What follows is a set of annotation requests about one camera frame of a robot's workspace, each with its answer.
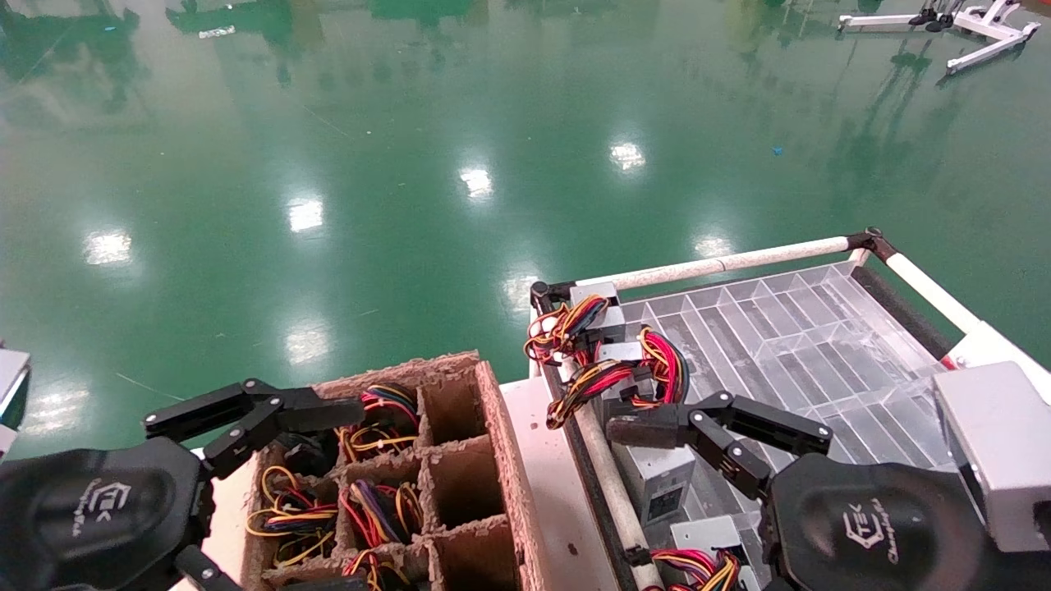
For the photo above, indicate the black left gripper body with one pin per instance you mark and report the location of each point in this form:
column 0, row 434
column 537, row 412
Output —
column 82, row 517

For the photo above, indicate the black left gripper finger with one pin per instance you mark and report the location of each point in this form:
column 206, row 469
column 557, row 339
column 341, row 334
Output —
column 201, row 570
column 312, row 409

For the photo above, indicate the white floor scrap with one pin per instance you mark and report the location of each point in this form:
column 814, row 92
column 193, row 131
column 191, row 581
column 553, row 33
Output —
column 218, row 32

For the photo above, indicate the white metal stand base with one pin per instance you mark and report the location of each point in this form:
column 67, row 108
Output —
column 993, row 48

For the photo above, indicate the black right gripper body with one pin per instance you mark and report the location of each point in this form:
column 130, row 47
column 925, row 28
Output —
column 870, row 533

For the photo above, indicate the clear plastic divided tray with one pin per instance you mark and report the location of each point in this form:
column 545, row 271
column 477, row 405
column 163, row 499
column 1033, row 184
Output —
column 805, row 345

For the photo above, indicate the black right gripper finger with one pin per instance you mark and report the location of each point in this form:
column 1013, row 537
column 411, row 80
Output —
column 764, row 423

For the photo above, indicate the white and red sign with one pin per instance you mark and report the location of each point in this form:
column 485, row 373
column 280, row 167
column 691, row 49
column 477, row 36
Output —
column 998, row 341

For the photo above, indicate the white pipe cart frame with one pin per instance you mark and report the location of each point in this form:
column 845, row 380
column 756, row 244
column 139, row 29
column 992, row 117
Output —
column 739, row 263

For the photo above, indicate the brown divided cardboard box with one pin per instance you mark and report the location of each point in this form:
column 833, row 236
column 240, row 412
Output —
column 464, row 484

